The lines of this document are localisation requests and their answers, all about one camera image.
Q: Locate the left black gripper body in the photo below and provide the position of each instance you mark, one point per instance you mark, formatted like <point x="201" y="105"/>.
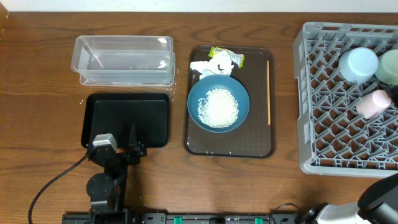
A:
<point x="121" y="155"/>

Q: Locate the mint green bowl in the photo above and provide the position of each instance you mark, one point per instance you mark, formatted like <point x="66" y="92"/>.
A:
<point x="387" y="69"/>

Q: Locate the pink plastic cup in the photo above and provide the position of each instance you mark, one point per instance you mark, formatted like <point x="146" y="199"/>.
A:
<point x="373" y="104"/>

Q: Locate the light blue bowl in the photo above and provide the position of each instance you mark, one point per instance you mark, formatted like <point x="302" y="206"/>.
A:
<point x="358" y="65"/>

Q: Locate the dark blue plate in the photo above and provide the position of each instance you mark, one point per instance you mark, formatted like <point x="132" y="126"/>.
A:
<point x="218" y="81"/>

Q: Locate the white paper napkin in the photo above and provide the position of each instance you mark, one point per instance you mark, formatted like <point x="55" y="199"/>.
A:
<point x="220" y="64"/>

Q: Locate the wooden chopstick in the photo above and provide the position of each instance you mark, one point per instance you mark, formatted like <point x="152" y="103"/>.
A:
<point x="268" y="95"/>

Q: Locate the yellow green snack wrapper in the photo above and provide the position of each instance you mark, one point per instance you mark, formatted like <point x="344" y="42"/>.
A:
<point x="235" y="58"/>

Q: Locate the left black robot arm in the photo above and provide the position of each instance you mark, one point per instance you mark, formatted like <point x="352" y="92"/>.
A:
<point x="107" y="189"/>

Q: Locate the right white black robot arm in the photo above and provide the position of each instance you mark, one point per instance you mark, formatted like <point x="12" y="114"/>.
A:
<point x="378" y="203"/>

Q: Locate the grey dishwasher rack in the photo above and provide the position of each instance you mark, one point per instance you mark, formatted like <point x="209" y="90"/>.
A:
<point x="333" y="138"/>

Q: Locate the black plastic tray bin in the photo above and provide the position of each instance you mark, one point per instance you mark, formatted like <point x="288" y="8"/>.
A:
<point x="117" y="113"/>

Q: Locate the clear plastic container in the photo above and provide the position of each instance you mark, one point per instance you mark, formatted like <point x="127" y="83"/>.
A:
<point x="124" y="60"/>

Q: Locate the pile of white rice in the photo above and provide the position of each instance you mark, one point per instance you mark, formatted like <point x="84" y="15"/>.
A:
<point x="218" y="108"/>

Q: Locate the dark brown serving tray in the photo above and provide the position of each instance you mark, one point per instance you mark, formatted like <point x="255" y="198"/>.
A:
<point x="254" y="138"/>

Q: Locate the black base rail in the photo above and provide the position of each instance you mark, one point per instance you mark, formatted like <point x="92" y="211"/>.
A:
<point x="161" y="218"/>

